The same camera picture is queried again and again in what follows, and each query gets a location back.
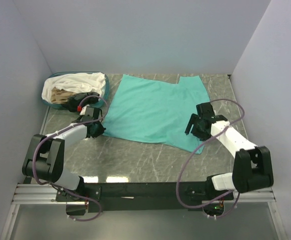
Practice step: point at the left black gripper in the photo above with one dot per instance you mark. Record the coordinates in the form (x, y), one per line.
(100, 131)

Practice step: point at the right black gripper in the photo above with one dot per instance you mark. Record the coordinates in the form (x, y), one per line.
(194, 120)

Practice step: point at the teal t shirt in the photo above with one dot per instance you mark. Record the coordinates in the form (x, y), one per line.
(155, 112)

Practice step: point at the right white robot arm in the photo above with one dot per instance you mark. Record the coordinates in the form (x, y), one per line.
(252, 167)

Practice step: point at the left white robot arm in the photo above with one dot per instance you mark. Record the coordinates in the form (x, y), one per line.
(45, 155)

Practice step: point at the black t shirt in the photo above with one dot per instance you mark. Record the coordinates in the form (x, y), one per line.
(80, 99)

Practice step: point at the teal laundry basket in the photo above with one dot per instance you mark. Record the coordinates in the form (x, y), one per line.
(105, 87)

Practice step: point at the tan t shirt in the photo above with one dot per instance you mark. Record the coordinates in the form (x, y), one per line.
(60, 96)

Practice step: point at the white t shirt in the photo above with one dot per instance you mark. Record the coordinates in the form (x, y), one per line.
(75, 82)

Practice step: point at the black base beam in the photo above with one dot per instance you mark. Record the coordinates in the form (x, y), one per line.
(128, 196)

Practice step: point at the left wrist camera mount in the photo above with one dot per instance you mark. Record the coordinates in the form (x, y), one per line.
(81, 110)

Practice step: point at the aluminium frame rail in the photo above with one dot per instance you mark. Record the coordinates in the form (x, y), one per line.
(26, 194)

